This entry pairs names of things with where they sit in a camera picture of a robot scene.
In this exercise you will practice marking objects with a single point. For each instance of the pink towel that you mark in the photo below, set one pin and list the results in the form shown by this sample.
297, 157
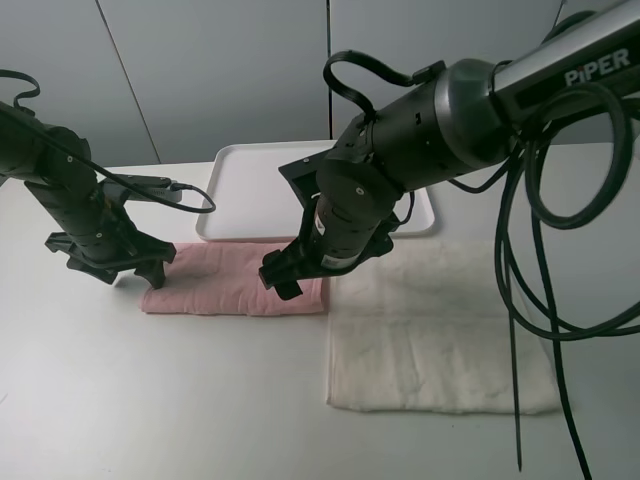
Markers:
222, 278

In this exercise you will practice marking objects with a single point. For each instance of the white rectangular plastic tray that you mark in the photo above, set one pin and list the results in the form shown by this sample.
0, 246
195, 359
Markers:
254, 203

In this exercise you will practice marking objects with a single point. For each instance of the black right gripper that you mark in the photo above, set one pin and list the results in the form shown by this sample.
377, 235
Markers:
336, 242

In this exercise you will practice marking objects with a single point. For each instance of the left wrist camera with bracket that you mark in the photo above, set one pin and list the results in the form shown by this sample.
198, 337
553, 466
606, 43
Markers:
156, 186

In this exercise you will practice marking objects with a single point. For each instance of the cream white towel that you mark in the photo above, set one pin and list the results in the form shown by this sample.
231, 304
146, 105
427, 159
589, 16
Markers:
424, 328

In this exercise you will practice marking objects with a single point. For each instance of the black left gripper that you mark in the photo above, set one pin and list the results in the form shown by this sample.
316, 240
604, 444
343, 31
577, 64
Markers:
101, 239

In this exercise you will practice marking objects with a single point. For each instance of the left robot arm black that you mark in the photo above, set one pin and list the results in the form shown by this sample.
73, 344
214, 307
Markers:
47, 157

